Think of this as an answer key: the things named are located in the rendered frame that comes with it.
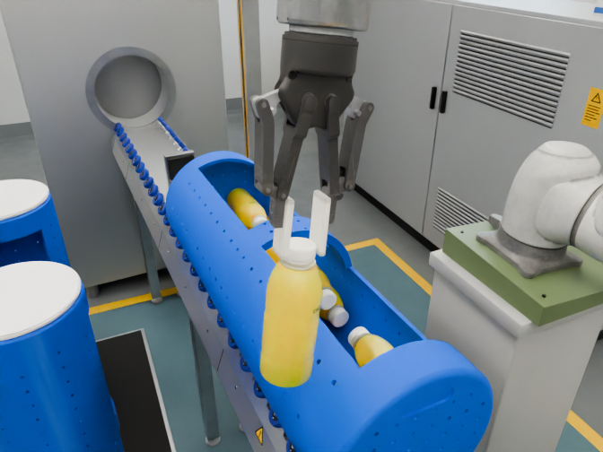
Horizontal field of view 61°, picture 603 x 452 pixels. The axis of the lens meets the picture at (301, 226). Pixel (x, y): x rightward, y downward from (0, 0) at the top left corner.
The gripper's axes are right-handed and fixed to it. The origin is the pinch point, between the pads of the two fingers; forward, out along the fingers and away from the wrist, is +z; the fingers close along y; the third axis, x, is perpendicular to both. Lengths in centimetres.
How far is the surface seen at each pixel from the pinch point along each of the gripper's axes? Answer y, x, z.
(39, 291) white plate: 29, -65, 39
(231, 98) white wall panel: -161, -512, 59
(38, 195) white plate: 29, -118, 34
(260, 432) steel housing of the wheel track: -8, -23, 52
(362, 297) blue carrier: -30, -28, 29
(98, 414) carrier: 19, -59, 71
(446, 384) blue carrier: -19.3, 7.8, 20.5
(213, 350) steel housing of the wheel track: -6, -51, 52
